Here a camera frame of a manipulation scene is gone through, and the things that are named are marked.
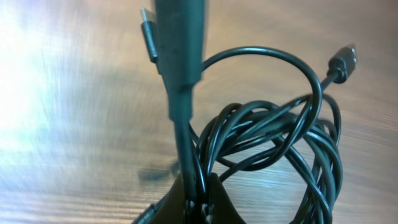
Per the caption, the black cable bundle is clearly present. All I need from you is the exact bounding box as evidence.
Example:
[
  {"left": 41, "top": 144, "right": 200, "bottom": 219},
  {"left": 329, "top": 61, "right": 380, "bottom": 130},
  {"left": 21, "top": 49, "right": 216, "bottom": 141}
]
[{"left": 139, "top": 0, "right": 358, "bottom": 224}]

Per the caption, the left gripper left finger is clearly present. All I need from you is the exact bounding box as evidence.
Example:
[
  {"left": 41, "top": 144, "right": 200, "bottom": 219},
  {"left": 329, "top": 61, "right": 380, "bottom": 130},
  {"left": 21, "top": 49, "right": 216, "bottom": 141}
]
[{"left": 132, "top": 174, "right": 195, "bottom": 224}]

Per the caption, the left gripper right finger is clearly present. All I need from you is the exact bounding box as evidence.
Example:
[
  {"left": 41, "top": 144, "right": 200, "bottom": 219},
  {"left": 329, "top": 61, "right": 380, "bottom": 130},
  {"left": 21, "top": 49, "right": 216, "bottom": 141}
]
[{"left": 208, "top": 173, "right": 246, "bottom": 224}]

